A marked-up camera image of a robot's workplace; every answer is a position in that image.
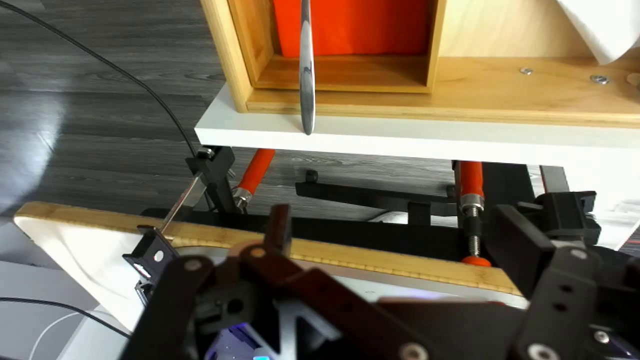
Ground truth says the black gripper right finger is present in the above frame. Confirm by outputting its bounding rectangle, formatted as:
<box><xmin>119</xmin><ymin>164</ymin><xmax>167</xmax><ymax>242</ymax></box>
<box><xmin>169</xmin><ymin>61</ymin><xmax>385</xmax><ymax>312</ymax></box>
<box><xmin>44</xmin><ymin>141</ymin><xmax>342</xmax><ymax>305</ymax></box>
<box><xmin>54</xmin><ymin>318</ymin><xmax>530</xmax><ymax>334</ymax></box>
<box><xmin>487</xmin><ymin>202</ymin><xmax>640</xmax><ymax>360</ymax></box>

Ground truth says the large wooden drawer white front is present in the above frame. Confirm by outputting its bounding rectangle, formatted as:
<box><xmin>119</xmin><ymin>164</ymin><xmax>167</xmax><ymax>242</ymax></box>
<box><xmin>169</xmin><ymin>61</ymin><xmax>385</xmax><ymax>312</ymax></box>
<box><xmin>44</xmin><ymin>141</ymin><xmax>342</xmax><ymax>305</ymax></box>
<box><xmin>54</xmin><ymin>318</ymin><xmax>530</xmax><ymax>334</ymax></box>
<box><xmin>194</xmin><ymin>0</ymin><xmax>640</xmax><ymax>167</ymax></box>

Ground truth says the white paper towel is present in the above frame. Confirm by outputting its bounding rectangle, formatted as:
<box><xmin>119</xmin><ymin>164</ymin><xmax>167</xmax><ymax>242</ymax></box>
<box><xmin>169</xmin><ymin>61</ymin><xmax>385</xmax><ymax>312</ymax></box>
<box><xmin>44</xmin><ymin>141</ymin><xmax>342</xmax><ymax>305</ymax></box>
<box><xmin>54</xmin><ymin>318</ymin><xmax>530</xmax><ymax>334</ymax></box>
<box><xmin>557</xmin><ymin>0</ymin><xmax>640</xmax><ymax>65</ymax></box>

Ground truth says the black mounting bracket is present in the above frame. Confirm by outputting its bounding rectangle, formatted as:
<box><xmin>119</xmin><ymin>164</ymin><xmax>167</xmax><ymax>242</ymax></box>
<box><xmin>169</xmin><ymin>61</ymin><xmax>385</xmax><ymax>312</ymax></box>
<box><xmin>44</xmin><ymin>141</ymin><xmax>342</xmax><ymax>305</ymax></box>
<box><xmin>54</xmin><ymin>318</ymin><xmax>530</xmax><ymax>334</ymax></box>
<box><xmin>496</xmin><ymin>189</ymin><xmax>603</xmax><ymax>247</ymax></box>

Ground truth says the orange handled clamp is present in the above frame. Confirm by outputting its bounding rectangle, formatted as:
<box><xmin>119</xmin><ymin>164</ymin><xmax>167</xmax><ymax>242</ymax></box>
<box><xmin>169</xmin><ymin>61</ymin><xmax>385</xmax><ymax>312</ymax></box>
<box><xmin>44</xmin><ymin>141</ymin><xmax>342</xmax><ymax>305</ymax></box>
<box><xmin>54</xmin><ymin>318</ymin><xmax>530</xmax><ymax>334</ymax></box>
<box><xmin>455</xmin><ymin>158</ymin><xmax>496</xmax><ymax>269</ymax></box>
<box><xmin>231</xmin><ymin>146</ymin><xmax>279</xmax><ymax>216</ymax></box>

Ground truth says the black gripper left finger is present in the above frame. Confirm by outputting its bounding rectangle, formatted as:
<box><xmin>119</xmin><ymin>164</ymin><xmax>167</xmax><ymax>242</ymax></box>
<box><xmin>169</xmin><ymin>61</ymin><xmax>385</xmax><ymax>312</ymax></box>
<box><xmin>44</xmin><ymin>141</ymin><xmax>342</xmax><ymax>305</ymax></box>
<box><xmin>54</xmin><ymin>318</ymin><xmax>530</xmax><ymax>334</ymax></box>
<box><xmin>121</xmin><ymin>202</ymin><xmax>297</xmax><ymax>360</ymax></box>

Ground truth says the thin black floor cable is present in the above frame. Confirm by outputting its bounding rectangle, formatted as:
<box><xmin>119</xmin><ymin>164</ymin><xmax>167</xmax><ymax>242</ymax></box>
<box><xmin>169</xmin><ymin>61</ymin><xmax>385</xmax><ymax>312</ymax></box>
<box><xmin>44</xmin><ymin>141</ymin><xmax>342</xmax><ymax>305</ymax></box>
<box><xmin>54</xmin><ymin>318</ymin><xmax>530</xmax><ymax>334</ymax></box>
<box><xmin>0</xmin><ymin>0</ymin><xmax>204</xmax><ymax>160</ymax></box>

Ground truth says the black metal rail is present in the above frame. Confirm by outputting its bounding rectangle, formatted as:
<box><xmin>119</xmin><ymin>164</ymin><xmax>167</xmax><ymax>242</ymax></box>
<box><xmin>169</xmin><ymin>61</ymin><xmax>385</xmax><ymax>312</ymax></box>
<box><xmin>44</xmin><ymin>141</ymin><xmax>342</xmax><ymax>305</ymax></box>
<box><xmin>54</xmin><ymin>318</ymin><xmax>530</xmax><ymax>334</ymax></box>
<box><xmin>139</xmin><ymin>167</ymin><xmax>471</xmax><ymax>264</ymax></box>

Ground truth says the wooden organizer box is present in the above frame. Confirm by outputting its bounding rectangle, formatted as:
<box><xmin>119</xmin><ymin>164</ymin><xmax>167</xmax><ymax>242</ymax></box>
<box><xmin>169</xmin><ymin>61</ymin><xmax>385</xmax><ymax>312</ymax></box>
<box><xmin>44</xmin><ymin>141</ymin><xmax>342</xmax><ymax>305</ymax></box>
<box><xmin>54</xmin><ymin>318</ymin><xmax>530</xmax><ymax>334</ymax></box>
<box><xmin>227</xmin><ymin>0</ymin><xmax>449</xmax><ymax>95</ymax></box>

